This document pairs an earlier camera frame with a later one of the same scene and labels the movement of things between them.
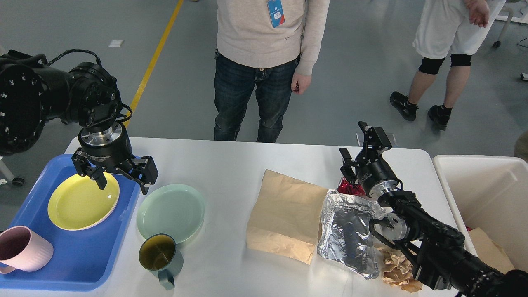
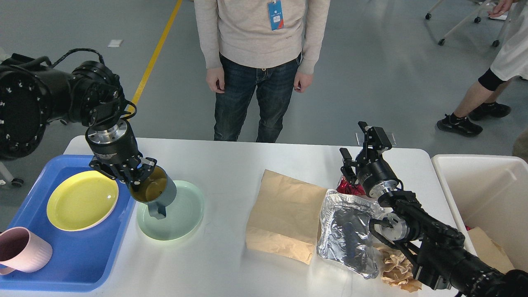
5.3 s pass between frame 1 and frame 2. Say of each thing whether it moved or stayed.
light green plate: stayed
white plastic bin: stayed
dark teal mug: moved
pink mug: stayed
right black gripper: stayed
